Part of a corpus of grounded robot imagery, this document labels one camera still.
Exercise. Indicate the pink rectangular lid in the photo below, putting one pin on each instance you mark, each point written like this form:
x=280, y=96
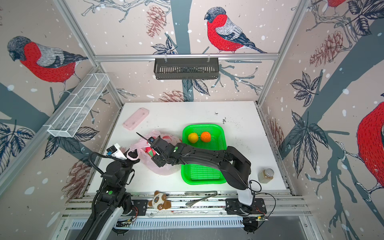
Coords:
x=135, y=119

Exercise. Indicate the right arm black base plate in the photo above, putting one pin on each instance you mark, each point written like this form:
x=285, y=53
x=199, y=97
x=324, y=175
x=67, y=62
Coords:
x=234, y=207

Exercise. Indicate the orange fruit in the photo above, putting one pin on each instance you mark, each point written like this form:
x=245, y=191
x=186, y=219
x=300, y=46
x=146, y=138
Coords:
x=205, y=137

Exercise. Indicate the panda plush toy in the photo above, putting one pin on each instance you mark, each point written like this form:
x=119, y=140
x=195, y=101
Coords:
x=160, y=201

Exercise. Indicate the pink plastic bag with fruit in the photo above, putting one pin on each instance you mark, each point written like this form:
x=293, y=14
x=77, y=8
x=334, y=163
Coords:
x=143, y=152

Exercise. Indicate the black hanging wall basket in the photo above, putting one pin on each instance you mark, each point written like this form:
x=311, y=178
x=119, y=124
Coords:
x=187, y=69

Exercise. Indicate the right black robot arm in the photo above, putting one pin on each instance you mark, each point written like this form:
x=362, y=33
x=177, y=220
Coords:
x=234, y=166

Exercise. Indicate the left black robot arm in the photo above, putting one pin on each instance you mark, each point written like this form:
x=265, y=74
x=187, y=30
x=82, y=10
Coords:
x=111, y=199

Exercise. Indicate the green plastic basket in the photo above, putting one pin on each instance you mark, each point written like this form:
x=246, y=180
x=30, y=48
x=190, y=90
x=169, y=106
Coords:
x=197, y=174

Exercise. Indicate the white wire mesh shelf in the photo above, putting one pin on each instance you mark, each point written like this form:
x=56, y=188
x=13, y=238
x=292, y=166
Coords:
x=81, y=102

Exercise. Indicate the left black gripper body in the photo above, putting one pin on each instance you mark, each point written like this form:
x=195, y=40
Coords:
x=127, y=166

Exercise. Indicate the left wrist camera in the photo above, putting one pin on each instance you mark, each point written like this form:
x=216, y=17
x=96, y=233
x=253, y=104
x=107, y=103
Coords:
x=115, y=152

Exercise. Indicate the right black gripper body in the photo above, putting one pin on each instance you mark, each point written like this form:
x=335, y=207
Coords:
x=162, y=159

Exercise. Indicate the aluminium horizontal frame bar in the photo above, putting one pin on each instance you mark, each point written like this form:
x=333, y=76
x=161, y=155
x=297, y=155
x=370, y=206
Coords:
x=149, y=58

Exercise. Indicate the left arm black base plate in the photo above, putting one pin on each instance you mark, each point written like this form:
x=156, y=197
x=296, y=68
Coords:
x=139, y=208

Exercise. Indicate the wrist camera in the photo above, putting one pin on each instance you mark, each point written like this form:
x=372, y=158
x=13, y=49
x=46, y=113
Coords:
x=115, y=152
x=151, y=141

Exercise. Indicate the yellow fruit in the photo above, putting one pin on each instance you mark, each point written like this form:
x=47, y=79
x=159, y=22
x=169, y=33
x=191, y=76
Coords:
x=193, y=138

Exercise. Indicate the metal tongs on rail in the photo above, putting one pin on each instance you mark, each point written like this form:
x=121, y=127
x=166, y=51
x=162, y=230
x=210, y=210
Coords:
x=205, y=195

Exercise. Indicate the small glass jar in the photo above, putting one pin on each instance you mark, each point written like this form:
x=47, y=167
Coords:
x=265, y=175

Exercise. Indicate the red dragon fruit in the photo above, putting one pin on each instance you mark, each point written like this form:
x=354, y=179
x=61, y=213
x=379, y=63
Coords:
x=150, y=151

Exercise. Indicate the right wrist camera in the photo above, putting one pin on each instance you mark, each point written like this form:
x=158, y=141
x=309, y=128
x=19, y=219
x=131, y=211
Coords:
x=151, y=141

